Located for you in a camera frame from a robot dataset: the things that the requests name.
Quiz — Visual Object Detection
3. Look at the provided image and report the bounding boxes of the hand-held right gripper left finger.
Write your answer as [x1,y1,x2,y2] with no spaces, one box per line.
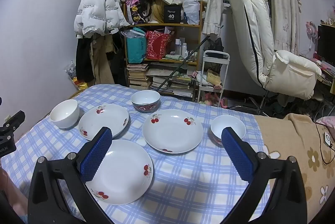
[27,127,113,224]

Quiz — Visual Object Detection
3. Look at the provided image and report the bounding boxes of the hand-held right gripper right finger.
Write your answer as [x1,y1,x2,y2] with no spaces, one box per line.
[221,127,308,224]

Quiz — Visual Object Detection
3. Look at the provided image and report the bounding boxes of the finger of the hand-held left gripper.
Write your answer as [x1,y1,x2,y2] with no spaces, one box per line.
[3,110,26,133]

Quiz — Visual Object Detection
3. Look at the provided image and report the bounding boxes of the white cherry print plate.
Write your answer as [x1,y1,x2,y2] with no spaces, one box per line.
[86,139,154,206]
[78,104,129,141]
[142,109,204,154]

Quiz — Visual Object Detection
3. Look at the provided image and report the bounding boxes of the plain white bowl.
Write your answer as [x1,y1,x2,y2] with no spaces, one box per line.
[50,99,80,129]

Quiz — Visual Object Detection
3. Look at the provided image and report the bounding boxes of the person's left forearm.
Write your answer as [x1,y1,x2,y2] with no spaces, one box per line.
[0,166,28,222]

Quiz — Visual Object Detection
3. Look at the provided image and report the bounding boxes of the blue plaid sheet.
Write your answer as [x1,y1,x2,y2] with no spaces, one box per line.
[0,84,271,224]

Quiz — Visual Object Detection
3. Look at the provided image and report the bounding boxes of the brown floral blanket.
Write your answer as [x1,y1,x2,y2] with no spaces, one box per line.
[251,113,335,224]

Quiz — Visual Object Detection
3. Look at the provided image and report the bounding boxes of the pink plush toys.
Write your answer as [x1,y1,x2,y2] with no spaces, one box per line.
[199,92,229,108]

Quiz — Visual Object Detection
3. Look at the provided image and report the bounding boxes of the yellow plastic bags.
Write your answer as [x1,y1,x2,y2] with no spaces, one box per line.
[65,61,90,91]

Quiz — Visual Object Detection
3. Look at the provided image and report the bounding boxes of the dark red patterned bowl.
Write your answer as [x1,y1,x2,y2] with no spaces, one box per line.
[131,90,161,113]

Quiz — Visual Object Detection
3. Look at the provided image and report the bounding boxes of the white trolley cart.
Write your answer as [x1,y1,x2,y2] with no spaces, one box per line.
[197,50,230,107]

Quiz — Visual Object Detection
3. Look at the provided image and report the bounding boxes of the black hanging clothes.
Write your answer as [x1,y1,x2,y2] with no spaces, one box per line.
[76,35,95,83]

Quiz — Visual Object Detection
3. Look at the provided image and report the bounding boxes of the stack of old books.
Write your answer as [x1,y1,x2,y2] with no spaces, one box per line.
[127,64,149,90]

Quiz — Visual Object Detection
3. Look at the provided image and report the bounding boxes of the beige hanging trousers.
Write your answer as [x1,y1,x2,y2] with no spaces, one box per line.
[90,35,116,84]

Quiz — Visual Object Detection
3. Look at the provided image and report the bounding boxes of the pink pillow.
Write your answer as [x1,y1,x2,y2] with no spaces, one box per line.
[317,116,335,133]

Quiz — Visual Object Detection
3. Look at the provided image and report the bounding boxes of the dark thin pole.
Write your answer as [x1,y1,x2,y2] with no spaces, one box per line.
[156,37,210,93]

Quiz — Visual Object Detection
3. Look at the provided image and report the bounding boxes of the teal bag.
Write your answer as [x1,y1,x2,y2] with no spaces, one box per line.
[126,27,147,64]

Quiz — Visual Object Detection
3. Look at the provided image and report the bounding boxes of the white cosmetic bottles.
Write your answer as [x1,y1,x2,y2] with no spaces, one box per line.
[175,38,189,56]

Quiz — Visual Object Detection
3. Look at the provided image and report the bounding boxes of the wooden shelf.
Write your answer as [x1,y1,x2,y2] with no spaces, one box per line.
[123,0,203,102]

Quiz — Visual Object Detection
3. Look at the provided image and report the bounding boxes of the red patterned bag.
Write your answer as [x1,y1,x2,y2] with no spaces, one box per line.
[146,30,172,60]

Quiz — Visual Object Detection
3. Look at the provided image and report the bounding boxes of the white reclining chair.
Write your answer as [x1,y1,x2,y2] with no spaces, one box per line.
[226,0,322,117]

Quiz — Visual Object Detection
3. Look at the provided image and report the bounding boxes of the white puffer jacket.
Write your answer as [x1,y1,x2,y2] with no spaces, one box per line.
[74,0,131,37]

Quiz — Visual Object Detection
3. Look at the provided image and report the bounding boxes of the pink small fan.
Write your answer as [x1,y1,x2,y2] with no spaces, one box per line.
[306,21,319,39]

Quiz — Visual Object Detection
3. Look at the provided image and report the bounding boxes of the colourful printed bag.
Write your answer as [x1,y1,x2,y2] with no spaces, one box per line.
[126,0,152,25]

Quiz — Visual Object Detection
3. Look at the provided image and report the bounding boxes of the black box white label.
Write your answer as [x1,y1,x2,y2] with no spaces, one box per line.
[164,5,182,23]

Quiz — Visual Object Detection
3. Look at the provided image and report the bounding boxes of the white plastic bag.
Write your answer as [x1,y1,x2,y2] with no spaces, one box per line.
[183,0,201,25]

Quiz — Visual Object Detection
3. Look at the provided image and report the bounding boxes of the black cable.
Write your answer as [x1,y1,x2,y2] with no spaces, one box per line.
[315,121,335,165]

